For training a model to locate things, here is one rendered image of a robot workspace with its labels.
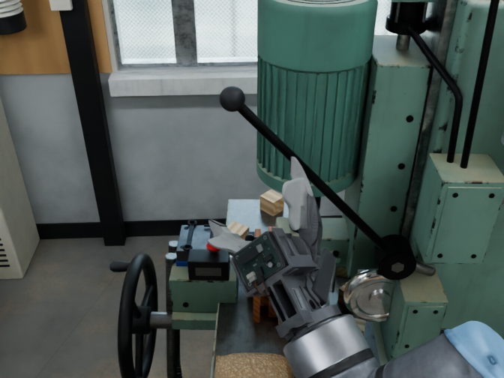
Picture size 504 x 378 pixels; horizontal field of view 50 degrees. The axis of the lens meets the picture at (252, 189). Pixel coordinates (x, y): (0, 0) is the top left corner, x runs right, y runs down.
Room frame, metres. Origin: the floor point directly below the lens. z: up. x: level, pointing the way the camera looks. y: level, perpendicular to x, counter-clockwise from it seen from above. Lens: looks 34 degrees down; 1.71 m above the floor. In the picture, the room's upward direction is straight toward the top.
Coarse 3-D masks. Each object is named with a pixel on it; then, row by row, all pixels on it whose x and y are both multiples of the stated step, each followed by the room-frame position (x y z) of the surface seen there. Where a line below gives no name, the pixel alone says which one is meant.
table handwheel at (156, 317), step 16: (144, 256) 0.89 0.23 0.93; (128, 272) 0.82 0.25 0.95; (144, 272) 0.94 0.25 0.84; (128, 288) 0.78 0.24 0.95; (128, 304) 0.75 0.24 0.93; (144, 304) 0.87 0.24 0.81; (128, 320) 0.73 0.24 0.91; (144, 320) 0.80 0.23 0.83; (160, 320) 0.81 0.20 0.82; (128, 336) 0.71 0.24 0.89; (144, 336) 0.88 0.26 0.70; (128, 352) 0.69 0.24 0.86; (144, 352) 0.83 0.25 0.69; (128, 368) 0.68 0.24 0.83; (144, 368) 0.78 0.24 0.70
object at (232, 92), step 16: (224, 96) 0.67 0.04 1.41; (240, 96) 0.67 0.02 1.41; (240, 112) 0.68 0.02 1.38; (256, 128) 0.68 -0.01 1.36; (272, 144) 0.68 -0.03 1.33; (384, 240) 0.69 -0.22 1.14; (400, 240) 0.68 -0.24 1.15; (384, 256) 0.65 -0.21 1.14; (400, 256) 0.65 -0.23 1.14; (384, 272) 0.65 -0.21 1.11; (400, 272) 0.65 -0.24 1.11; (432, 272) 0.67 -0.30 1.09
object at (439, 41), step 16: (448, 0) 0.74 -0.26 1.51; (432, 16) 0.79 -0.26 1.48; (448, 16) 0.74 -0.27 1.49; (432, 32) 0.78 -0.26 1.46; (448, 32) 0.74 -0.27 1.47; (432, 48) 0.76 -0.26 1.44; (432, 80) 0.74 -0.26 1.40; (432, 96) 0.74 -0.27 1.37; (432, 112) 0.74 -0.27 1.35; (416, 160) 0.74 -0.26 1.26; (416, 176) 0.74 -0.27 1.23; (416, 192) 0.74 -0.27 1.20
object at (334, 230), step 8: (280, 224) 0.83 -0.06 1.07; (288, 224) 0.83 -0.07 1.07; (328, 224) 0.83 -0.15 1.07; (336, 224) 0.83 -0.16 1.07; (344, 224) 0.83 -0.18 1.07; (288, 232) 0.80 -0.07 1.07; (296, 232) 0.80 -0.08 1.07; (328, 232) 0.80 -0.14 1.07; (336, 232) 0.80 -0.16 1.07; (344, 232) 0.80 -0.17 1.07; (328, 240) 0.78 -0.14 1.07; (336, 240) 0.78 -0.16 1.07; (344, 240) 0.78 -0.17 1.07; (320, 248) 0.78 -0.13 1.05; (328, 248) 0.78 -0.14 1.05; (336, 248) 0.78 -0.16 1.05; (344, 248) 0.78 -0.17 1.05; (344, 256) 0.78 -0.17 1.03; (344, 264) 0.78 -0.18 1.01
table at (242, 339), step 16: (240, 208) 1.11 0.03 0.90; (256, 208) 1.11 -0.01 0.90; (256, 224) 1.05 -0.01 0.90; (272, 224) 1.05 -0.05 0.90; (240, 288) 0.83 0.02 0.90; (224, 304) 0.78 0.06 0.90; (240, 304) 0.78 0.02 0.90; (176, 320) 0.77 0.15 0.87; (192, 320) 0.77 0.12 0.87; (208, 320) 0.77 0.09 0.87; (224, 320) 0.74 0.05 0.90; (240, 320) 0.74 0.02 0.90; (272, 320) 0.74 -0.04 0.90; (224, 336) 0.70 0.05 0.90; (240, 336) 0.70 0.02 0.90; (256, 336) 0.70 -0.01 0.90; (272, 336) 0.70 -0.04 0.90; (224, 352) 0.66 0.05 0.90; (240, 352) 0.66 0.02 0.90; (272, 352) 0.66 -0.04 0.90
